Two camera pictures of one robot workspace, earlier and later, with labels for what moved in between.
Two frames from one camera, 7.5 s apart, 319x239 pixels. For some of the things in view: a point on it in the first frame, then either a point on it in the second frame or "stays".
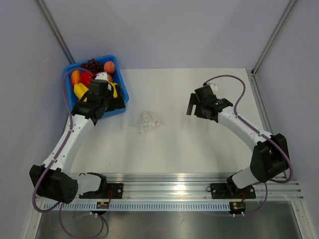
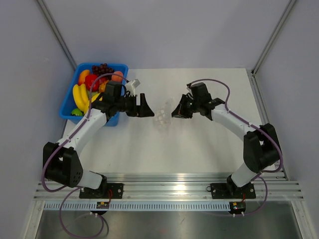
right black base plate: (230, 191) stays
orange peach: (109, 66) -> (117, 78)
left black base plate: (107, 190) stays
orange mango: (75, 77) -> (83, 74)
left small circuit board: (101, 204) stays
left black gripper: (116, 103) -> (142, 110)
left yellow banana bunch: (79, 89) stays
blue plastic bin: (120, 76) -> (69, 103)
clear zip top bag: (148, 121) -> (162, 120)
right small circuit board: (237, 207) stays
